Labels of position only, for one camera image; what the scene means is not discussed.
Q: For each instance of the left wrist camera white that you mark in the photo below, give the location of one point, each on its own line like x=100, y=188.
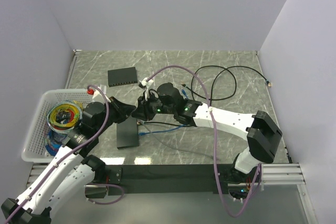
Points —
x=97, y=96

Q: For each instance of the aluminium rail frame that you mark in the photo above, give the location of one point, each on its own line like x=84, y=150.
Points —
x=282, y=174

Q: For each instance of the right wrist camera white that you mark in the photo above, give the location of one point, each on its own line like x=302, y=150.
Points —
x=146, y=84

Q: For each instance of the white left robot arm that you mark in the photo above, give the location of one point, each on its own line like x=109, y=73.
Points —
x=72, y=167

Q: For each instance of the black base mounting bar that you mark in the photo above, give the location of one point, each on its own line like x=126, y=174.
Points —
x=146, y=179

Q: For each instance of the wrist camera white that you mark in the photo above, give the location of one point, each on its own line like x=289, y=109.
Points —
x=97, y=96
x=146, y=84

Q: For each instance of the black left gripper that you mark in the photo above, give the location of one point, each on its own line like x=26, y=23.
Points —
x=124, y=110

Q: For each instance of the dark grey network switch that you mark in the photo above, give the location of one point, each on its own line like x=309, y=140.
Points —
x=127, y=134

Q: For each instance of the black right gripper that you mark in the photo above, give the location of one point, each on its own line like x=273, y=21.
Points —
x=143, y=113

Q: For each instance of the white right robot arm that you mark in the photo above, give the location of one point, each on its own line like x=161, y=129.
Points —
x=259, y=130

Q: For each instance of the white plastic mesh basket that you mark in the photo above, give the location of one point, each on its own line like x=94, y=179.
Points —
x=34, y=148

